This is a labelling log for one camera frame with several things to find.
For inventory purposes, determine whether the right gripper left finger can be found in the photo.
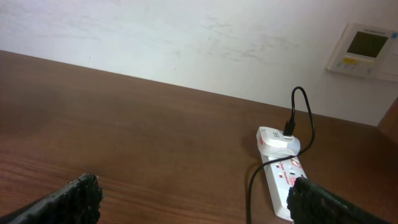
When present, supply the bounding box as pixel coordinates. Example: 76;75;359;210
1;173;103;224

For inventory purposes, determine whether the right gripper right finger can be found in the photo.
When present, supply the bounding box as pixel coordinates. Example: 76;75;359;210
287;177;389;224

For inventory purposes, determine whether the white power strip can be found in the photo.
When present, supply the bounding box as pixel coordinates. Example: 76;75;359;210
264;157;307;222

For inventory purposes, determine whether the wall thermostat panel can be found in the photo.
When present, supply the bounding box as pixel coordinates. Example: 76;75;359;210
326;23;397;82

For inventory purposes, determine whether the black charging cable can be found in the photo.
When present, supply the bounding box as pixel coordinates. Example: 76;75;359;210
246;86;316;224

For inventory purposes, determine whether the white USB charger adapter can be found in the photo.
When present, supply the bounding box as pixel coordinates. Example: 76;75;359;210
256;126;301;158

